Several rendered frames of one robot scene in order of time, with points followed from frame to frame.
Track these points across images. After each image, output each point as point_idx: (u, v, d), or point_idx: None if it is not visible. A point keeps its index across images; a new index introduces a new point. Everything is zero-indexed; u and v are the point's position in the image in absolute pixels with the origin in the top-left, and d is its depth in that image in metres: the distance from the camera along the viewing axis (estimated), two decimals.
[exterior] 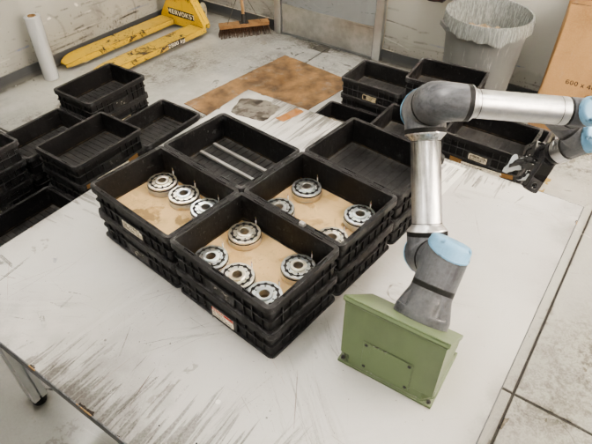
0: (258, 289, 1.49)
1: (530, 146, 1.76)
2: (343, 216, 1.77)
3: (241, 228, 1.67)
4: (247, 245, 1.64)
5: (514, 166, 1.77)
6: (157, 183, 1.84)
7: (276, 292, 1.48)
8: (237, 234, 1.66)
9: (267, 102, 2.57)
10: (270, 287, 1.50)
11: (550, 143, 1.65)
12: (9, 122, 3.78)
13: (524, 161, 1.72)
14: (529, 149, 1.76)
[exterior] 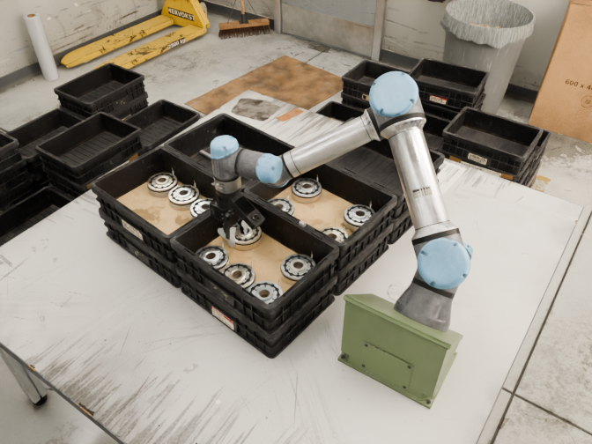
0: (258, 289, 1.49)
1: (213, 211, 1.61)
2: (343, 216, 1.77)
3: None
4: (248, 245, 1.64)
5: (230, 233, 1.59)
6: (157, 183, 1.84)
7: (276, 292, 1.48)
8: (238, 234, 1.66)
9: (267, 102, 2.57)
10: (270, 287, 1.50)
11: (216, 189, 1.52)
12: (9, 122, 3.78)
13: (227, 221, 1.55)
14: (216, 214, 1.60)
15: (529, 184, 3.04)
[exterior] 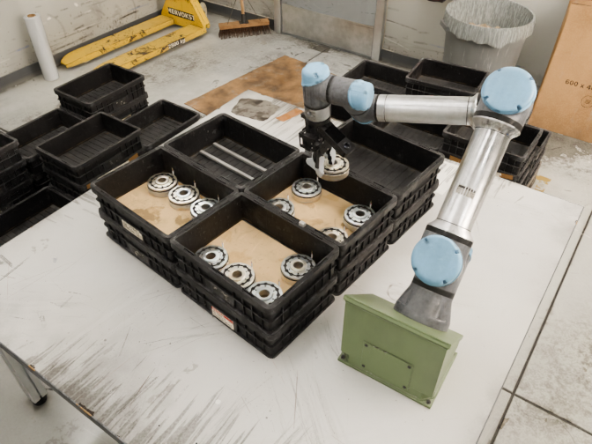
0: (258, 289, 1.49)
1: (302, 142, 1.62)
2: (343, 216, 1.77)
3: None
4: (336, 175, 1.65)
5: (320, 163, 1.61)
6: (157, 183, 1.84)
7: (276, 292, 1.48)
8: (326, 165, 1.67)
9: (267, 102, 2.57)
10: (270, 287, 1.50)
11: (307, 119, 1.53)
12: (9, 122, 3.78)
13: (317, 150, 1.56)
14: (305, 144, 1.61)
15: (529, 184, 3.04)
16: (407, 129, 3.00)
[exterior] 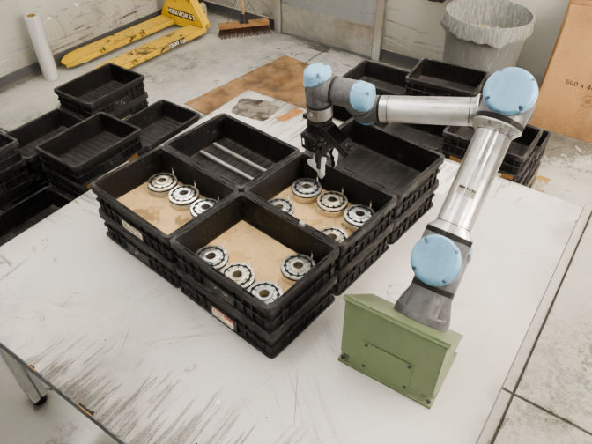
0: (258, 289, 1.49)
1: (304, 142, 1.62)
2: (343, 216, 1.77)
3: (329, 196, 1.79)
4: (336, 212, 1.75)
5: (321, 164, 1.61)
6: (157, 183, 1.84)
7: (276, 292, 1.48)
8: (326, 202, 1.77)
9: (267, 102, 2.57)
10: (270, 287, 1.50)
11: (308, 119, 1.53)
12: (9, 122, 3.78)
13: (320, 151, 1.57)
14: (307, 144, 1.62)
15: (529, 184, 3.04)
16: (407, 129, 3.00)
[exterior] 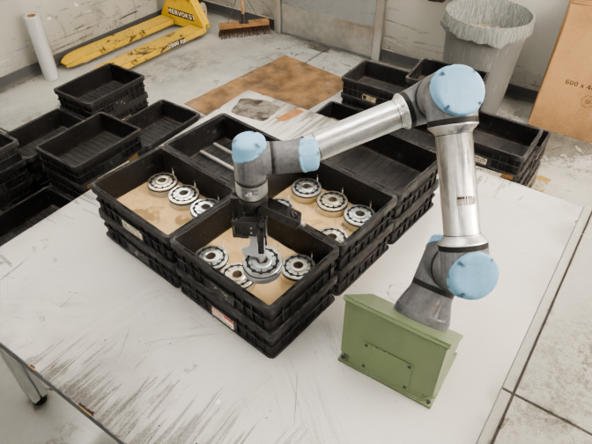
0: None
1: (234, 231, 1.33)
2: (343, 216, 1.77)
3: (329, 196, 1.79)
4: (336, 212, 1.75)
5: (264, 247, 1.35)
6: (157, 183, 1.84)
7: (275, 258, 1.39)
8: (326, 202, 1.77)
9: (267, 102, 2.57)
10: (268, 253, 1.40)
11: (244, 201, 1.26)
12: (9, 122, 3.78)
13: (262, 233, 1.31)
14: (239, 232, 1.33)
15: (529, 184, 3.04)
16: (407, 129, 3.00)
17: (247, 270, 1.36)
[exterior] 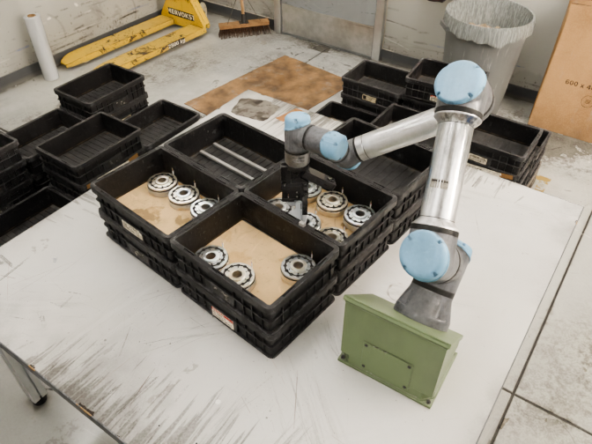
0: None
1: (283, 196, 1.65)
2: (343, 216, 1.77)
3: (329, 196, 1.79)
4: (336, 212, 1.75)
5: (307, 208, 1.67)
6: (157, 183, 1.84)
7: (314, 219, 1.71)
8: (326, 202, 1.77)
9: (267, 102, 2.57)
10: (307, 216, 1.72)
11: (292, 168, 1.59)
12: (9, 122, 3.78)
13: (307, 194, 1.64)
14: (286, 196, 1.66)
15: (529, 184, 3.04)
16: None
17: None
